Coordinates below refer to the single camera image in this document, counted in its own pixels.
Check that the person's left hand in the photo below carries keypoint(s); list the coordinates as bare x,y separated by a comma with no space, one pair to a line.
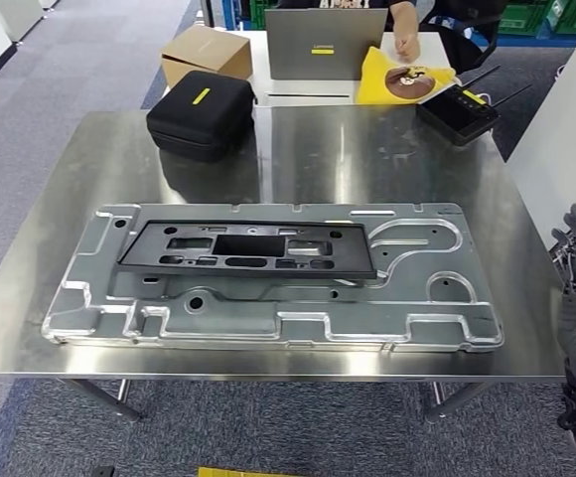
407,46

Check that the black plastic panel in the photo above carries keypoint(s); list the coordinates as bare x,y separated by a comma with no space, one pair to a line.
149,253

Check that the person's left forearm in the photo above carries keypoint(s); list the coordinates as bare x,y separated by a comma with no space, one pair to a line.
404,18

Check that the stainless steel workbench table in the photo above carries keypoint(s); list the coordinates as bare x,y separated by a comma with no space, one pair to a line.
318,158

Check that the person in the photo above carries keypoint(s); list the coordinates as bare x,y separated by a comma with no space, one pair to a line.
402,13

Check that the brown round disc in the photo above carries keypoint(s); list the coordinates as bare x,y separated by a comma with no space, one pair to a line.
410,82

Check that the black chair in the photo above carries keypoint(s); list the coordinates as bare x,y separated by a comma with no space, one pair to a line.
466,39

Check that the black handheld controller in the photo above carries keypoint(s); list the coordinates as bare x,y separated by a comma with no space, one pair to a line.
459,115

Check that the grey laptop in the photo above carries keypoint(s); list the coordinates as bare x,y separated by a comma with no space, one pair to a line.
327,59

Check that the white desk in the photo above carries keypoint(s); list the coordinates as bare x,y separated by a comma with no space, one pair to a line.
308,92

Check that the white partition board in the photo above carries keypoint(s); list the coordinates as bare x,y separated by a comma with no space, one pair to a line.
561,145

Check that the blue pallet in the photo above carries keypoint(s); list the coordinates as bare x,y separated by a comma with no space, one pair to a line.
536,41

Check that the brown cardboard box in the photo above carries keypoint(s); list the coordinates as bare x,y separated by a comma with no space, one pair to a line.
203,49

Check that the black zip case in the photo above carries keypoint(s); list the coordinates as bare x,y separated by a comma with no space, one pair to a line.
198,118

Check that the large stamped metal plate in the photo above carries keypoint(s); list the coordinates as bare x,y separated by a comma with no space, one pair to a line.
268,316

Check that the yellow floor tape outline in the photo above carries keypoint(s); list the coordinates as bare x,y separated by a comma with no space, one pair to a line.
238,473

